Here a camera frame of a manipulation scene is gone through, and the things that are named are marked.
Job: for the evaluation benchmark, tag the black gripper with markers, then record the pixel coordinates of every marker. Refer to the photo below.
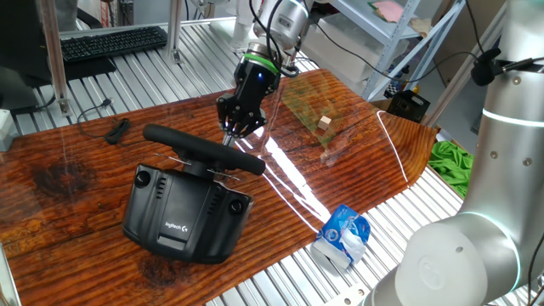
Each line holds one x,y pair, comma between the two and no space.
255,83

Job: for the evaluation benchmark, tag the black racing steering wheel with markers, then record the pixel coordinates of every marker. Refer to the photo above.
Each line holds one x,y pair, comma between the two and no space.
191,144

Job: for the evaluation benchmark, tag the black steering wheel base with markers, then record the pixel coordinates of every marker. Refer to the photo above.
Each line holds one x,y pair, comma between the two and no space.
187,212

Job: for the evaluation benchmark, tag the white flat board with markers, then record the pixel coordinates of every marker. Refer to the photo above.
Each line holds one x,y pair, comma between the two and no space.
243,42

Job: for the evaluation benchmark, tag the small wooden cube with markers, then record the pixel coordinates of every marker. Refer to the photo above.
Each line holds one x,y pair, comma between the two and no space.
324,123

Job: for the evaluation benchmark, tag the translucent plastic boxes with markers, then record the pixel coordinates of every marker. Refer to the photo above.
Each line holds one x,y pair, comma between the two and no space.
336,47

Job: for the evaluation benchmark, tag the black keyboard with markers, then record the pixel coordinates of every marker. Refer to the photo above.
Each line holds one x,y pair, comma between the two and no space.
110,42

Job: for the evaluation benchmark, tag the blue tissue pack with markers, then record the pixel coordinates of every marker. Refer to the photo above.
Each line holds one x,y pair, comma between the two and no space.
340,229

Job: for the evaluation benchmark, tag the black desk pad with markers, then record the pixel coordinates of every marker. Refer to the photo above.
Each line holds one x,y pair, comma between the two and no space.
93,68

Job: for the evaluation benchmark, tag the checkered small board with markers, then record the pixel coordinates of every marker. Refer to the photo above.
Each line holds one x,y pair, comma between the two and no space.
391,90

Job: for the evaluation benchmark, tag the grey metal shelf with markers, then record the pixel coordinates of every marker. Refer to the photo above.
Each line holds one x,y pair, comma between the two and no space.
384,37

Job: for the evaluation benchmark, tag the black plastic crate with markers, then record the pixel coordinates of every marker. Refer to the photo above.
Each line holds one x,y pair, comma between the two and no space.
408,108

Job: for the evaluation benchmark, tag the wood grain table mat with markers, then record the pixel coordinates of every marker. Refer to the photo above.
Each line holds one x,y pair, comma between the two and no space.
85,191

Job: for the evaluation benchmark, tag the red white striped pole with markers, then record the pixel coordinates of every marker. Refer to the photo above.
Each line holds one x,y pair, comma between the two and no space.
105,13

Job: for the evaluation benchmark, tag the pink cloth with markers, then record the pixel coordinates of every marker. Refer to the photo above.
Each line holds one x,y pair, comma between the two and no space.
389,10

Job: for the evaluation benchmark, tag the grey office chair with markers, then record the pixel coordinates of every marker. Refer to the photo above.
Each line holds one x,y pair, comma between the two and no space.
68,13

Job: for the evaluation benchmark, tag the beige crumpled paper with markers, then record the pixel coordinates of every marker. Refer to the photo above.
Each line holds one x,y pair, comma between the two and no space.
421,26

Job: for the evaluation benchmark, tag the green cloth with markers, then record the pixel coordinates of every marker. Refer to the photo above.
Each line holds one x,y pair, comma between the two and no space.
450,166

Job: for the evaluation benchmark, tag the black monitor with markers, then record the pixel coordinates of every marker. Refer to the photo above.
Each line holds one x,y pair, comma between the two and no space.
21,51

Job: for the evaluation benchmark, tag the aluminium frame strut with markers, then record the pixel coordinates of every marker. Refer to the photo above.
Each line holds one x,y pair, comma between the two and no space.
452,85
54,51
174,25
5,285

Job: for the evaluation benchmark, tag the aluminium frame crossbar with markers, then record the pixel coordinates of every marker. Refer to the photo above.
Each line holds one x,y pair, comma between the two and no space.
127,27

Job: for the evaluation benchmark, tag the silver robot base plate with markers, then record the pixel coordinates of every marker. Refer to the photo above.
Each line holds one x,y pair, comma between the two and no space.
350,297

